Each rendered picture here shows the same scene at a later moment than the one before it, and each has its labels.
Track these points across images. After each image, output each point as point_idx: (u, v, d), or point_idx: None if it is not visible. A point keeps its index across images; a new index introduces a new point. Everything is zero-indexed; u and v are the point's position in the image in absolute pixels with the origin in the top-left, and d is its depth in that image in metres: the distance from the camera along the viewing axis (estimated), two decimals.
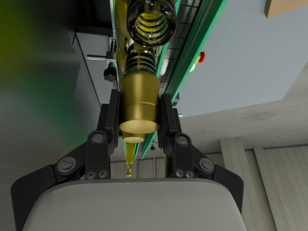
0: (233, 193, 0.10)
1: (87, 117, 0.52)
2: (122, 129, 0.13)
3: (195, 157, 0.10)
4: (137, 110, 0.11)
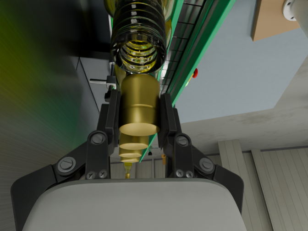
0: (233, 193, 0.10)
1: (88, 129, 0.56)
2: (121, 147, 0.18)
3: (195, 157, 0.10)
4: (131, 136, 0.16)
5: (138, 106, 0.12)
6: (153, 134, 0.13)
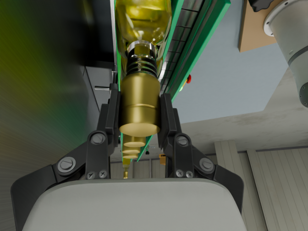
0: (233, 193, 0.10)
1: (91, 130, 0.61)
2: (125, 145, 0.24)
3: (195, 157, 0.10)
4: (133, 137, 0.22)
5: None
6: (149, 135, 0.19)
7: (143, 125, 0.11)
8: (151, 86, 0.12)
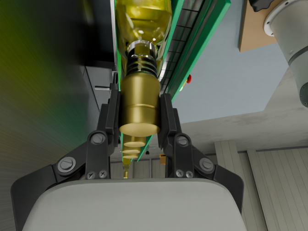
0: (233, 193, 0.10)
1: (91, 130, 0.61)
2: (125, 145, 0.24)
3: (195, 157, 0.10)
4: (133, 137, 0.22)
5: None
6: (149, 135, 0.19)
7: (143, 125, 0.11)
8: (151, 86, 0.12)
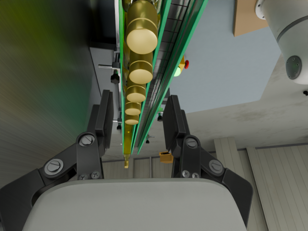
0: (241, 198, 0.09)
1: None
2: (128, 99, 0.27)
3: (204, 159, 0.10)
4: (134, 89, 0.26)
5: (140, 61, 0.21)
6: (148, 82, 0.23)
7: (145, 32, 0.15)
8: (151, 10, 0.17)
